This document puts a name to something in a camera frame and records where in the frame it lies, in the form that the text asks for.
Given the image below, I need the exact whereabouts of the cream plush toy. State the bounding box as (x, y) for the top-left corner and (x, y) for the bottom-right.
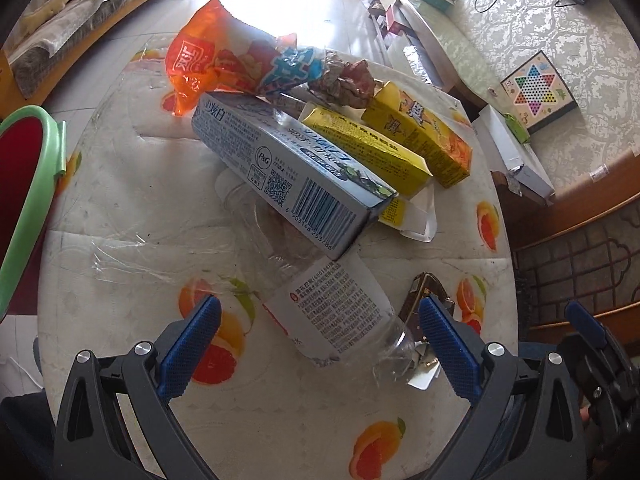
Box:
(20, 0), (71, 31)

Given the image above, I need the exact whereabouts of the green wrapped item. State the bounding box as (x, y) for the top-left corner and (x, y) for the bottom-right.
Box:
(502, 115), (531, 143)

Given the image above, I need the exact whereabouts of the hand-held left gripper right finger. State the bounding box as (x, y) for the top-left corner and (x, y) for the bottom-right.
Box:
(419, 296), (587, 480)

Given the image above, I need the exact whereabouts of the white cardboard box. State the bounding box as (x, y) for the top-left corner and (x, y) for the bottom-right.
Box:
(472, 105), (556, 198)

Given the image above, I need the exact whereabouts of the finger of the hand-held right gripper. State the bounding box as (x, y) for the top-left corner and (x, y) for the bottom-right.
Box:
(557, 300), (640, 411)

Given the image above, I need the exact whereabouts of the red bin with green rim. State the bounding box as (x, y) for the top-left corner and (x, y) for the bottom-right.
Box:
(0, 105), (68, 321)

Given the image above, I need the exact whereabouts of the clear plastic bottle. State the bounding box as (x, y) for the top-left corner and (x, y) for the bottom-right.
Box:
(220, 170), (431, 381)

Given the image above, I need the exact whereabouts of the yellow carton with orange print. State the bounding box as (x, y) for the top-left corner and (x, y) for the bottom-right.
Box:
(361, 81), (473, 189)

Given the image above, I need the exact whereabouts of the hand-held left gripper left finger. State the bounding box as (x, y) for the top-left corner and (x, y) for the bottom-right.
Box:
(52, 294), (223, 480)

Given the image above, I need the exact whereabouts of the orange snack bag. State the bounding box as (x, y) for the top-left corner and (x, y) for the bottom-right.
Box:
(165, 0), (326, 116)

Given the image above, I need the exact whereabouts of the slim yellow box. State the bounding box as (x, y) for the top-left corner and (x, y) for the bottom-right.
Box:
(299, 102), (437, 243)

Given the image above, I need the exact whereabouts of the wooden lattice partition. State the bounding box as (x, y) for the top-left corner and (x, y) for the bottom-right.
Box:
(515, 150), (640, 341)

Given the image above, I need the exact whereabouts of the brown red wrapper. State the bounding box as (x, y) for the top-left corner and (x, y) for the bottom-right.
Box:
(320, 50), (388, 108)

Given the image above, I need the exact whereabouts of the crushed dark brown pack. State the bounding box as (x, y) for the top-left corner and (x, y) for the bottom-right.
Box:
(400, 272), (456, 391)

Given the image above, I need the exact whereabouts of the wooden sofa with striped cover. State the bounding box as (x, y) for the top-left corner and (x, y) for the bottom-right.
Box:
(0, 0), (221, 103)

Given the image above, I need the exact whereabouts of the blue white toothpaste box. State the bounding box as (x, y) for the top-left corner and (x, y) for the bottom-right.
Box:
(191, 92), (398, 261)

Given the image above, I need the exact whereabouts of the star checkers board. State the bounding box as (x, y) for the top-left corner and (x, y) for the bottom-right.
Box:
(500, 51), (578, 135)

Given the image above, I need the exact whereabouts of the dark blue cloth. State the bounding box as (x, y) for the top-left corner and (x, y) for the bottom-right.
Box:
(0, 392), (56, 480)

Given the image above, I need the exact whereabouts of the long glass top cabinet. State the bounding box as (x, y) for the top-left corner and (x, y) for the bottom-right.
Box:
(367, 0), (506, 106)

